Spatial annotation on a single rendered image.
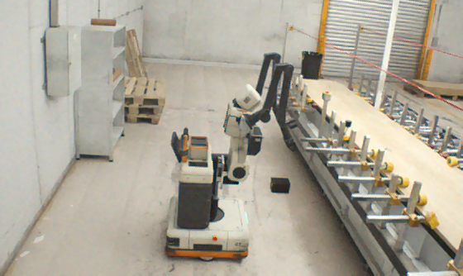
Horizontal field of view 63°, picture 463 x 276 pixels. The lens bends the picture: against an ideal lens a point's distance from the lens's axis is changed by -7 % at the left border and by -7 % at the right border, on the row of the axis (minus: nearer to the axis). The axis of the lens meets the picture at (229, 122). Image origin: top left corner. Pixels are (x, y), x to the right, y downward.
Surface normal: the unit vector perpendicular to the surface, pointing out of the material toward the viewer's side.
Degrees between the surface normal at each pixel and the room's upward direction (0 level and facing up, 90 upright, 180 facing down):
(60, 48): 90
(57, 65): 90
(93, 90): 90
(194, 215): 90
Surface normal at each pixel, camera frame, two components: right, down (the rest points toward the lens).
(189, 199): 0.07, 0.32
